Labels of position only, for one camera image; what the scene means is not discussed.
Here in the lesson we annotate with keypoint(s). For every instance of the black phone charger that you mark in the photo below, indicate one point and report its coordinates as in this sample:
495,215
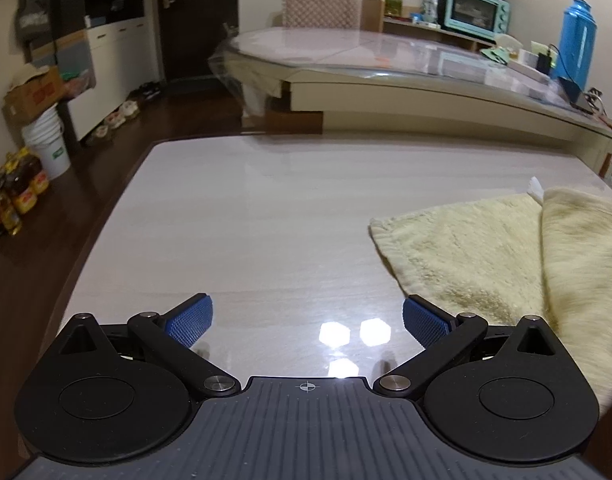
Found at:
543,64

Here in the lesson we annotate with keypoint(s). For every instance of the blue thermos flask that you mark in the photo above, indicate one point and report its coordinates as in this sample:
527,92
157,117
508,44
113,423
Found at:
576,45

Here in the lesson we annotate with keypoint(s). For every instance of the cooking oil bottles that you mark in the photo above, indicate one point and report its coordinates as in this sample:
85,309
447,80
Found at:
22,180

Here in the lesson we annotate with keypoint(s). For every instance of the glass top dining table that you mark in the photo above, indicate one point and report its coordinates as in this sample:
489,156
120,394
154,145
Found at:
366,81

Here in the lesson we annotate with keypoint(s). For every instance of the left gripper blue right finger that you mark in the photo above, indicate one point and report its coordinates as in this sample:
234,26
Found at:
446,340

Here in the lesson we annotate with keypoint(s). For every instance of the teal toaster oven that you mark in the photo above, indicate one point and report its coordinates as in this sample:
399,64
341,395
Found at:
484,19

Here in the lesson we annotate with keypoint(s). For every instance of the green lidded jar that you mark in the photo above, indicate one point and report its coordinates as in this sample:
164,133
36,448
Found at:
393,8

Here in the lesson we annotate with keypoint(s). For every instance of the brown cardboard box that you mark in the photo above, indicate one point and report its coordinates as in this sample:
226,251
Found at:
32,91

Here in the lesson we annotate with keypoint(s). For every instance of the quilted beige chair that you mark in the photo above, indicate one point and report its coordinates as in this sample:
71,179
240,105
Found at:
336,14

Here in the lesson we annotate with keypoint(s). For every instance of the white storage cabinet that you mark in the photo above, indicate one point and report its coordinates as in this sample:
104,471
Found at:
122,61

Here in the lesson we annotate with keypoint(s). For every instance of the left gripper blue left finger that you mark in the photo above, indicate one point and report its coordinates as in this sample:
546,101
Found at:
168,338

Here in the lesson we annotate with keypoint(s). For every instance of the cream yellow terry towel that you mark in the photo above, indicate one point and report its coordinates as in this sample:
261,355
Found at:
545,252

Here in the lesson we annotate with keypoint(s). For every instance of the white plastic bucket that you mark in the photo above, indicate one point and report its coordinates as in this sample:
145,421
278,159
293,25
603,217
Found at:
45,137

